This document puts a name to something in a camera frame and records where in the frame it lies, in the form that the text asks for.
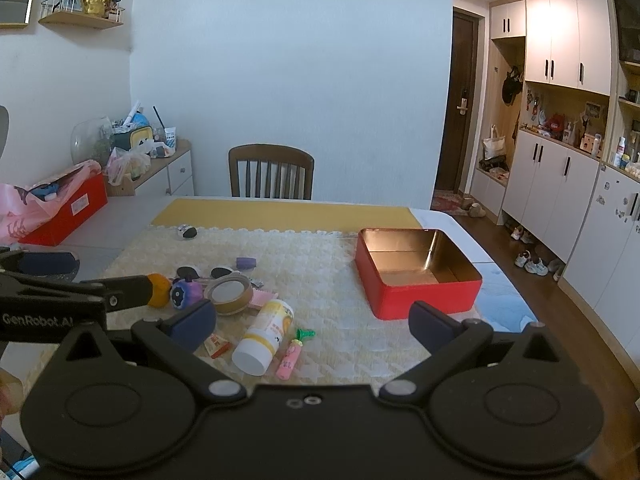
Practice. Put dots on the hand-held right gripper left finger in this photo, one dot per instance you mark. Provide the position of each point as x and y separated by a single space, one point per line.
195 322

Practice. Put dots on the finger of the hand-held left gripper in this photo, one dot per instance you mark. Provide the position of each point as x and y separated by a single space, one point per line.
45 261
130 290

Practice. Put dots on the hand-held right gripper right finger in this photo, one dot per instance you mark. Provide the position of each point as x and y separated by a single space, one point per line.
430 327

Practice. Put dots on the purple plush toy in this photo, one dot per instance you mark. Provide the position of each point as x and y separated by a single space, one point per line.
186 294

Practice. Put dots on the orange ball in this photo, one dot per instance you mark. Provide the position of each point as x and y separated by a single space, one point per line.
160 291

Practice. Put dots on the small red packet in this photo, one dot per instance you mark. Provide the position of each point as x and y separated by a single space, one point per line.
216 345

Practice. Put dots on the red tin box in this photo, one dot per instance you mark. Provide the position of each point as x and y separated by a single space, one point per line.
400 300

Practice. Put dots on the white frame sunglasses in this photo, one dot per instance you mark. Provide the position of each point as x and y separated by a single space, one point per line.
187 272

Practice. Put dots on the white bottle yellow label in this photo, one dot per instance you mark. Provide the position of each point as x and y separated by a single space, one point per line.
262 335

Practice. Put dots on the pink tube green cap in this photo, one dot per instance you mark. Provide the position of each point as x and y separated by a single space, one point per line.
290 357

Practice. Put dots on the pink plastic bag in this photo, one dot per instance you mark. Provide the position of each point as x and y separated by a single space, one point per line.
20 210

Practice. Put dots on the red storage box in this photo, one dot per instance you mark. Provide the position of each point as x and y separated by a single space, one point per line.
75 205

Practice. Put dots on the pink sticky note pad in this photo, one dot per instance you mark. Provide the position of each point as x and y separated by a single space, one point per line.
263 299

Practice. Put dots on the pale blue table mat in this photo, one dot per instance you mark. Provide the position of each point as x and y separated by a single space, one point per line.
500 300

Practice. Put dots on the small purple block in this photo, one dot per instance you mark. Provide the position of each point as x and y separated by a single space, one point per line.
246 262

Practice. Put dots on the small black white object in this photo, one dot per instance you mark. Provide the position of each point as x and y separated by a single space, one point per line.
186 231

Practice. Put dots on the white sneaker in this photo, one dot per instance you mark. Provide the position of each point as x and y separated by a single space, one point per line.
522 258
537 266

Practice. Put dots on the cream quilted table mat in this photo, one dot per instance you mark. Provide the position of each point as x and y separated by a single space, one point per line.
320 280

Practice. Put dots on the clear plastic bag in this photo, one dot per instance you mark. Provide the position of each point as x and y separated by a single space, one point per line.
127 165

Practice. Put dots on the patterned door rug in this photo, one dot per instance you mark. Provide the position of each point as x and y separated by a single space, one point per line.
447 202

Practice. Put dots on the beige slippers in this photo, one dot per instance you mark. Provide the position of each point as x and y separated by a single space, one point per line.
475 208

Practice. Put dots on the white drawer cabinet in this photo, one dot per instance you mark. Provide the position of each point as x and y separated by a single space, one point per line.
175 170

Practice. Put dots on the clear glass bowl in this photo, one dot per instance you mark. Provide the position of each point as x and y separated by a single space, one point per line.
87 137

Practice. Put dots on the grey chair back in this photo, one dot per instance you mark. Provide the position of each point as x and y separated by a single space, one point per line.
3 130

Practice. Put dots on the yellow table cloth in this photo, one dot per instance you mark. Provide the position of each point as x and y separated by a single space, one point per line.
290 215

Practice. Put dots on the green yellow box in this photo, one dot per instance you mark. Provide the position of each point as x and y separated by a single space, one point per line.
135 138

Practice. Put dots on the white blue tube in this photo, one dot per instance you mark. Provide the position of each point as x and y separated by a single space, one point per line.
170 136

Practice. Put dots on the brown wooden chair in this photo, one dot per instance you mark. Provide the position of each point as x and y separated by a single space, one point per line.
270 152

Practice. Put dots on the white wardrobe cabinet unit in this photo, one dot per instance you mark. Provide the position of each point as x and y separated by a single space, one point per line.
550 185

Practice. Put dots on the white tote bag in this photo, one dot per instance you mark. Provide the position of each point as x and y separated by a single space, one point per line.
495 146

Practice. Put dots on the dark brown door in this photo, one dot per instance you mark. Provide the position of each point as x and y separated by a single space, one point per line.
457 110

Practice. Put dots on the black hanging bag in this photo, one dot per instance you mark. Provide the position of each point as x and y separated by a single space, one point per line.
511 87

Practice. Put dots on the wooden wall shelf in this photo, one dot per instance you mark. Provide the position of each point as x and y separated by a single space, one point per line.
80 21

